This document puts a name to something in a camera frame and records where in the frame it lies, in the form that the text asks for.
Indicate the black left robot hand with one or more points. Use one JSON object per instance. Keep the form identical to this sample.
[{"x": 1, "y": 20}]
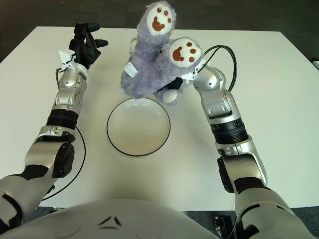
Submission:
[{"x": 83, "y": 49}]

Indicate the white neighbouring table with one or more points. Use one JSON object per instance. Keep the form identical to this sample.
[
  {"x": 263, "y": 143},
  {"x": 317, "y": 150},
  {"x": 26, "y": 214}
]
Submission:
[{"x": 316, "y": 65}]

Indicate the purple plush bunny doll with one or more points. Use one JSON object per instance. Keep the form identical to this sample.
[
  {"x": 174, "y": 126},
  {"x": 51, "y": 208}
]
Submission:
[{"x": 147, "y": 74}]

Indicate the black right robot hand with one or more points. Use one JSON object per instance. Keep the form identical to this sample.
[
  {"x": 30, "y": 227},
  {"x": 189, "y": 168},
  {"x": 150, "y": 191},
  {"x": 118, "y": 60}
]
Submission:
[{"x": 177, "y": 83}]

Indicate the white plate with black rim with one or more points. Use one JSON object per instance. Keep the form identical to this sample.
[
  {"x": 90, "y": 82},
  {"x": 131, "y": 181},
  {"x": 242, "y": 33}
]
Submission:
[{"x": 138, "y": 129}]

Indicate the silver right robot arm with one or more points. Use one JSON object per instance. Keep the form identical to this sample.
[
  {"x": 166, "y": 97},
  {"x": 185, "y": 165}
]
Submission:
[{"x": 219, "y": 99}]

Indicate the grey robot torso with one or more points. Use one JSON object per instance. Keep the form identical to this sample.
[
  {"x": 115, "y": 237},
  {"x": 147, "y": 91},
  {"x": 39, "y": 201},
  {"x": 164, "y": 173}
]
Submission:
[{"x": 107, "y": 224}]

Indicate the black bracket under table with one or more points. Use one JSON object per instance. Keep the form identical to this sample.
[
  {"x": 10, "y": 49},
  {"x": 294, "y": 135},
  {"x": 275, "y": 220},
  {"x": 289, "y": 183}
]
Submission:
[{"x": 221, "y": 224}]

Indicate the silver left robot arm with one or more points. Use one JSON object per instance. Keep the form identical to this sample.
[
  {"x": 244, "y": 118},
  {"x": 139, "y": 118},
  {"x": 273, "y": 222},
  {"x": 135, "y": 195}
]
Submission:
[{"x": 67, "y": 97}]

